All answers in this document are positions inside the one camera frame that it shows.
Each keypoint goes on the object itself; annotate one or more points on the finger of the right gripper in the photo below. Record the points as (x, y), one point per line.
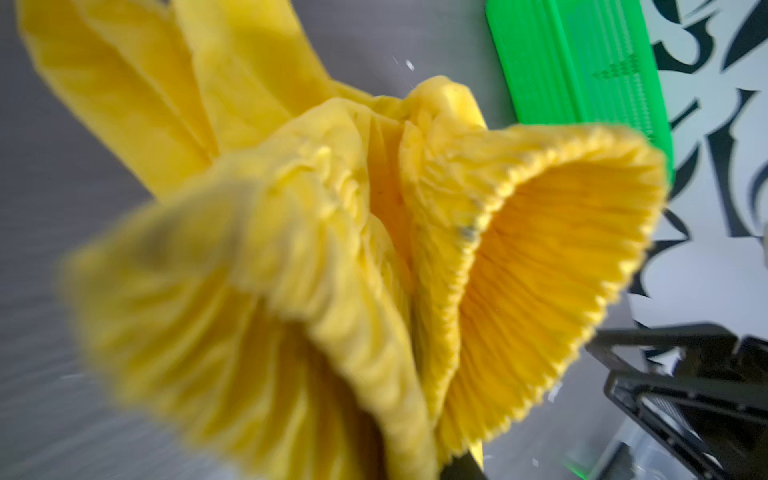
(704, 348)
(716, 428)

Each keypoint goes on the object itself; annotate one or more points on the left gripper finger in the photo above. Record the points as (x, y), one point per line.
(463, 468)

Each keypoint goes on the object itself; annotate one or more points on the yellow shorts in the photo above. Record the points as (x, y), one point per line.
(328, 284)

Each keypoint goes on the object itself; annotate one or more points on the green plastic basket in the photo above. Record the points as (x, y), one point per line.
(574, 62)

